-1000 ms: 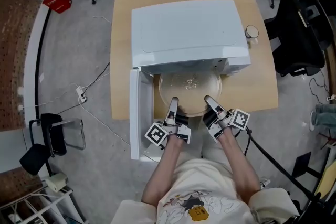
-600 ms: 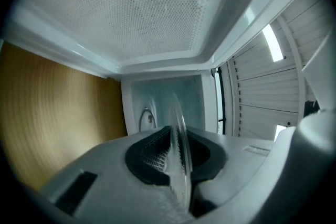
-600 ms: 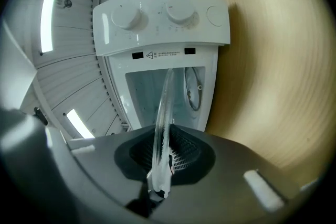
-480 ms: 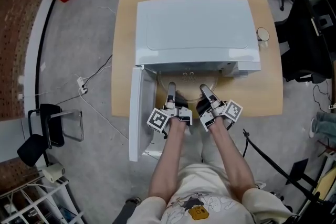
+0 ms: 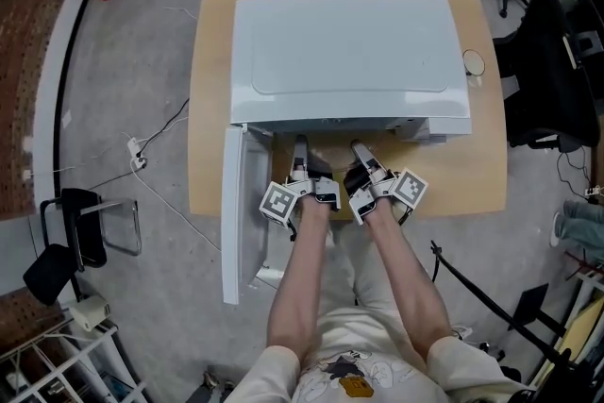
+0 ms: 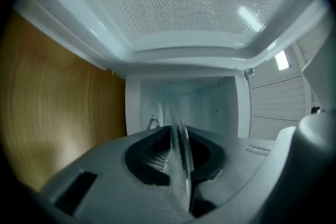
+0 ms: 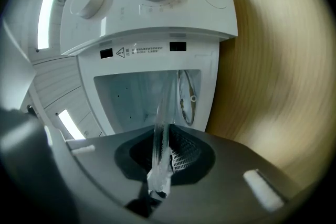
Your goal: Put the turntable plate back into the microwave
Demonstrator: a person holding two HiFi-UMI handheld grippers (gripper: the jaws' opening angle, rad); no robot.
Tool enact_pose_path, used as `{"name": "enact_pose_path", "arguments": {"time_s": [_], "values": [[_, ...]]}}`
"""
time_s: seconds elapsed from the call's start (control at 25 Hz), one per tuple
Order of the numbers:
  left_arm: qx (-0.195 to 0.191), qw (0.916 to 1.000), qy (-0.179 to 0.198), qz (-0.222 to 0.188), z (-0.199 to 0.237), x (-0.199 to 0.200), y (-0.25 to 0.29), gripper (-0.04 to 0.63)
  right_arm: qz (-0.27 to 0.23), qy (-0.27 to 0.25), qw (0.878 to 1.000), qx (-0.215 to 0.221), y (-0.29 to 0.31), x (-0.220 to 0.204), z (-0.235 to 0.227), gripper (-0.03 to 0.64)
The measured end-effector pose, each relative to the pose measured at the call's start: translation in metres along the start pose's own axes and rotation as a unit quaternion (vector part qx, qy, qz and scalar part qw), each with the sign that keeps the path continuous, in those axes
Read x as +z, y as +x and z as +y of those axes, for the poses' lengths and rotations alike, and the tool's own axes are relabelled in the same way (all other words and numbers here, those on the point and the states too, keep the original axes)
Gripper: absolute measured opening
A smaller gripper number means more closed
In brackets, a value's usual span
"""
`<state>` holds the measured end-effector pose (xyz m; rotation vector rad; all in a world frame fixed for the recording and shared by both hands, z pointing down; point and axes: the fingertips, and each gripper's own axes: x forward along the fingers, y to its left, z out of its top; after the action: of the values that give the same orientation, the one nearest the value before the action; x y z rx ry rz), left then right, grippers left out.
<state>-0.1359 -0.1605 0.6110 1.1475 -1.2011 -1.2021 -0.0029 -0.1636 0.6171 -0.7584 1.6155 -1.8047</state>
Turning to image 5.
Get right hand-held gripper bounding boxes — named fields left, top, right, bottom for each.
left=343, top=140, right=429, bottom=226

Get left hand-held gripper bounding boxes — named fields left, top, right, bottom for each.
left=258, top=133, right=343, bottom=230

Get person's left forearm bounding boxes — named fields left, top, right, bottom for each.
left=265, top=195, right=332, bottom=364

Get person's right forearm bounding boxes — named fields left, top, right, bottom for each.
left=371, top=201, right=455, bottom=367

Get white microwave door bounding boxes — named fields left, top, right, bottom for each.
left=220, top=123, right=276, bottom=306

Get person's light trousers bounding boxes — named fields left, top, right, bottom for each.
left=324, top=221, right=381, bottom=315

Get white microwave oven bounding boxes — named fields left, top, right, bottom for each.
left=228, top=0, right=474, bottom=146

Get black tripod stand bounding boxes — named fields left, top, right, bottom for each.
left=429, top=240, right=584, bottom=377

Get person's cream printed shirt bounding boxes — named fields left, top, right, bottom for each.
left=223, top=305, right=537, bottom=403

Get white power strip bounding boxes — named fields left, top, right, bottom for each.
left=126, top=137, right=149, bottom=170

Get black mesh office chair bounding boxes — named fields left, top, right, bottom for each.
left=492, top=0, right=601, bottom=153

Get black metal-framed chair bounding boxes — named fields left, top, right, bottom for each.
left=22, top=187, right=143, bottom=307

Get beige plastic box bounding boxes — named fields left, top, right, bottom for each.
left=69, top=294, right=112, bottom=333

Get white floor cable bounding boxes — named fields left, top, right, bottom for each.
left=128, top=158, right=223, bottom=253

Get black power cable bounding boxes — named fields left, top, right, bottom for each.
left=135, top=97, right=191, bottom=158

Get white wire shelf rack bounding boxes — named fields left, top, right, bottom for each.
left=0, top=324, right=148, bottom=403

